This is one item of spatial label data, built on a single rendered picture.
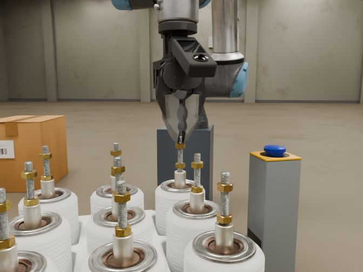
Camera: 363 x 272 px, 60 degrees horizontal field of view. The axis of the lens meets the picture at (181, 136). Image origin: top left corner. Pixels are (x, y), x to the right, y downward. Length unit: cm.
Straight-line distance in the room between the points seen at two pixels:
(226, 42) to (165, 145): 39
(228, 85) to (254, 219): 52
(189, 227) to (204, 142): 60
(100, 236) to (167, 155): 65
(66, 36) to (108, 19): 146
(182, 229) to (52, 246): 18
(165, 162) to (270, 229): 55
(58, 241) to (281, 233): 38
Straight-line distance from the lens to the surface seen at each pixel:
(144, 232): 46
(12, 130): 146
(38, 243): 46
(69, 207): 58
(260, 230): 63
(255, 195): 62
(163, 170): 108
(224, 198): 37
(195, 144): 104
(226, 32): 103
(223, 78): 103
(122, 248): 36
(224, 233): 38
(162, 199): 58
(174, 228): 48
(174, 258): 50
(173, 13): 57
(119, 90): 999
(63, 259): 49
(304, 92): 954
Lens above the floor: 44
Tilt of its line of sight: 9 degrees down
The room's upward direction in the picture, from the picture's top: straight up
